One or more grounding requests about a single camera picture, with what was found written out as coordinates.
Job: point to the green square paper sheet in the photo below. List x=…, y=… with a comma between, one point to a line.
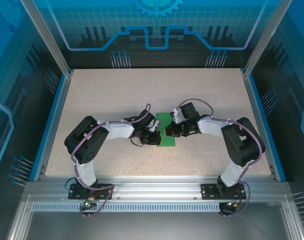
x=164, y=118

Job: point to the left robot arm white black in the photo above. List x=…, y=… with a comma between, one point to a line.
x=116, y=131

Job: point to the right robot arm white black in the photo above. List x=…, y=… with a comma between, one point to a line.
x=211, y=127

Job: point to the grey metal shelf panel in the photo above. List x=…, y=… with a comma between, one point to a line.
x=154, y=227

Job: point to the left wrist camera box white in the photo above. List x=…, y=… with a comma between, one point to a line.
x=153, y=125

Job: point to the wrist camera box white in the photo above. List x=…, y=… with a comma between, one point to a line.
x=153, y=125
x=176, y=115

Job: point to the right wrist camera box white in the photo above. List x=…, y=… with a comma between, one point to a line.
x=176, y=115

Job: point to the aluminium mounting rail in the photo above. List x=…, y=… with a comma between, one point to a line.
x=154, y=187

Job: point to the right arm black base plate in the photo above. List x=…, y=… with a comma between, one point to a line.
x=209, y=191

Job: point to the aluminium side rail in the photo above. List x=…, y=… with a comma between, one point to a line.
x=54, y=125
x=259, y=125

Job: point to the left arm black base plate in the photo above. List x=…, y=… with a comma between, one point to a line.
x=74, y=193

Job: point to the aluminium frame post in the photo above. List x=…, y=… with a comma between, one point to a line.
x=50, y=37
x=265, y=37

